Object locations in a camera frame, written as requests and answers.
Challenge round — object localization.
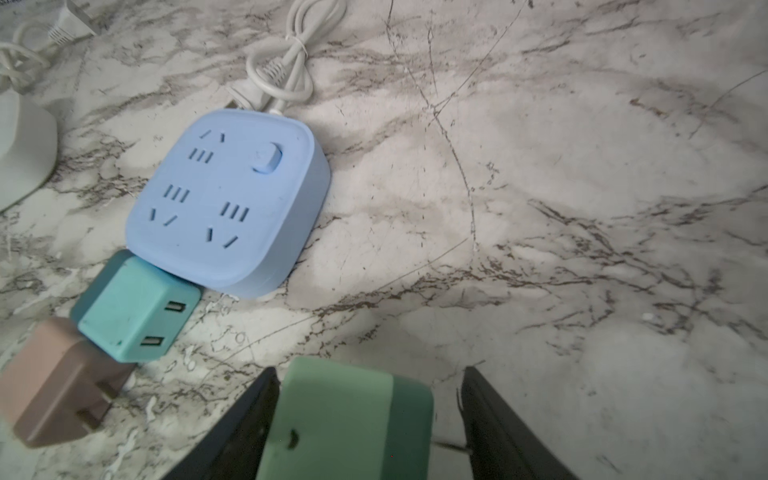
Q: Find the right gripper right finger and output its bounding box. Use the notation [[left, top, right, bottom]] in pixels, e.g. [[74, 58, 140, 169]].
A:
[[459, 367, 575, 479]]

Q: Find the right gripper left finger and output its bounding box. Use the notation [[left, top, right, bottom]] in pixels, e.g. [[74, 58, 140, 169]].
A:
[[165, 367, 280, 480]]

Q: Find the green adapter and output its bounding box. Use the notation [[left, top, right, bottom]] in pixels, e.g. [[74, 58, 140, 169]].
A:
[[256, 357, 434, 479]]

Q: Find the teal adapter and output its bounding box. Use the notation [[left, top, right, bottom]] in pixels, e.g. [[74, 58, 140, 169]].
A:
[[69, 250, 202, 363]]

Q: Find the blue square power strip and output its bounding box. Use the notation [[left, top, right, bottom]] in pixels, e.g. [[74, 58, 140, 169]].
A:
[[126, 109, 331, 298]]

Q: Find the pink plug adapter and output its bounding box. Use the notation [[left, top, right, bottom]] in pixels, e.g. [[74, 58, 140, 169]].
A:
[[1, 317, 136, 448]]

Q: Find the white square power strip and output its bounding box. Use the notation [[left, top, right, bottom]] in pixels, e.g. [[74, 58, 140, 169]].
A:
[[1, 90, 58, 211]]

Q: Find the white cable of blue strip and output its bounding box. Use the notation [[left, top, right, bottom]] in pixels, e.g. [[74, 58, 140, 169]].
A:
[[226, 0, 349, 115]]

